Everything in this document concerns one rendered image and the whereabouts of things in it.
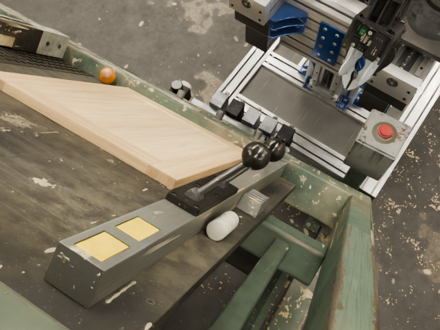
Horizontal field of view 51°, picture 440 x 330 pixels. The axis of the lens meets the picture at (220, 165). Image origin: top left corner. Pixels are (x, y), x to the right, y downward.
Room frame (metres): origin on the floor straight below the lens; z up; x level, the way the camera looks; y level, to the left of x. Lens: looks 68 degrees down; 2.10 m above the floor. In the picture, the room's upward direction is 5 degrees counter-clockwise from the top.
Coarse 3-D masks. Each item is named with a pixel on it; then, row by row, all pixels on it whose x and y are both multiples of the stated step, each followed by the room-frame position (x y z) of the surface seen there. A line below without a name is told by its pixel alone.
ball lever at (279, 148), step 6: (270, 138) 0.30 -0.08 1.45; (276, 138) 0.30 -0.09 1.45; (270, 144) 0.29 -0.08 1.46; (276, 144) 0.29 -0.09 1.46; (282, 144) 0.29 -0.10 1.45; (270, 150) 0.28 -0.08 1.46; (276, 150) 0.28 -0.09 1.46; (282, 150) 0.28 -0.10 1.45; (270, 156) 0.27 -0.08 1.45; (276, 156) 0.27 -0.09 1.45; (282, 156) 0.27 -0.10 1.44; (246, 168) 0.27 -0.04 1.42; (234, 174) 0.26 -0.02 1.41; (240, 174) 0.26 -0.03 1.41; (228, 180) 0.25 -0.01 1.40; (222, 186) 0.25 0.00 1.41
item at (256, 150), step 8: (248, 144) 0.25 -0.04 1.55; (256, 144) 0.24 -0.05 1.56; (264, 144) 0.25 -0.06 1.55; (248, 152) 0.23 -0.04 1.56; (256, 152) 0.23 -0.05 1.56; (264, 152) 0.23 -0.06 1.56; (248, 160) 0.22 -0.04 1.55; (256, 160) 0.22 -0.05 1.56; (264, 160) 0.22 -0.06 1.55; (232, 168) 0.22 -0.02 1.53; (240, 168) 0.22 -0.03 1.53; (256, 168) 0.22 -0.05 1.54; (224, 176) 0.22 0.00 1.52; (208, 184) 0.21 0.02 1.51; (216, 184) 0.21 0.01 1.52; (192, 192) 0.20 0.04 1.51; (200, 192) 0.20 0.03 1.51
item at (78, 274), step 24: (264, 168) 0.39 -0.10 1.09; (240, 192) 0.26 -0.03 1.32; (144, 216) 0.15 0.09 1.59; (168, 216) 0.16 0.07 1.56; (192, 216) 0.17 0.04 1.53; (216, 216) 0.20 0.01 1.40; (72, 240) 0.10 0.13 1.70; (120, 240) 0.11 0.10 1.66; (144, 240) 0.11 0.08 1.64; (168, 240) 0.12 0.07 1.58; (72, 264) 0.08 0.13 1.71; (96, 264) 0.08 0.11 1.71; (120, 264) 0.08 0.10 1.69; (144, 264) 0.09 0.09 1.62; (72, 288) 0.06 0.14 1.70; (96, 288) 0.06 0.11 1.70
